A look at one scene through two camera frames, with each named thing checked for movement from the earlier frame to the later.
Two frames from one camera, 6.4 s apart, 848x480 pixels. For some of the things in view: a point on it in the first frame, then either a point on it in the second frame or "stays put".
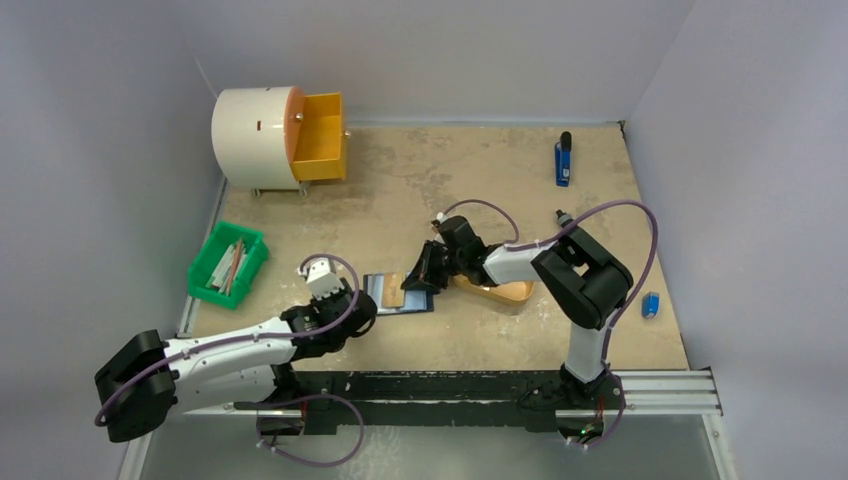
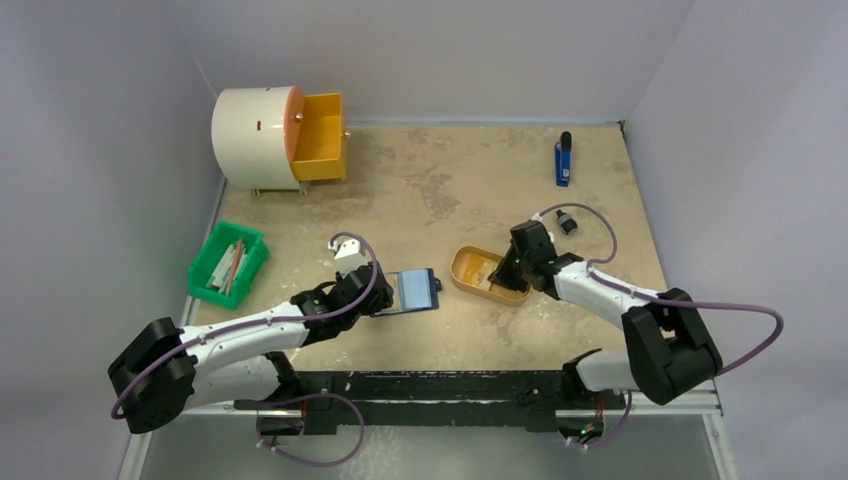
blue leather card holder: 390,298 stays put
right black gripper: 433,263 to 515,266
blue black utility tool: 563,159 stays put
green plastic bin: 219,239 stays put
